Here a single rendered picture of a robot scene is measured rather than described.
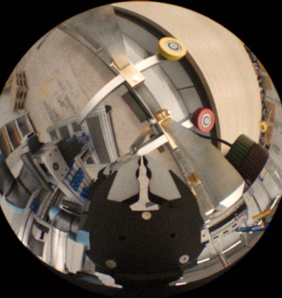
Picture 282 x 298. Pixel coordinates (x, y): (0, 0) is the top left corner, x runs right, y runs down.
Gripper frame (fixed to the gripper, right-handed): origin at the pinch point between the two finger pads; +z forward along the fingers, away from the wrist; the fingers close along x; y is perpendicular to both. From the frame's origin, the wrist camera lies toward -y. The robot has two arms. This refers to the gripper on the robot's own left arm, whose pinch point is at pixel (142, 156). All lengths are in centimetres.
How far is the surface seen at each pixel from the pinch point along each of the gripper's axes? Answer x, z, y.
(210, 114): 22.0, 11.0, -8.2
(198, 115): 17.1, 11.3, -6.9
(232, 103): 36.6, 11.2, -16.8
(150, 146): 3.6, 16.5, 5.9
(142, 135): 0.2, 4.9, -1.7
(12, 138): -318, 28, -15
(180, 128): 8.3, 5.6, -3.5
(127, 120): -16, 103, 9
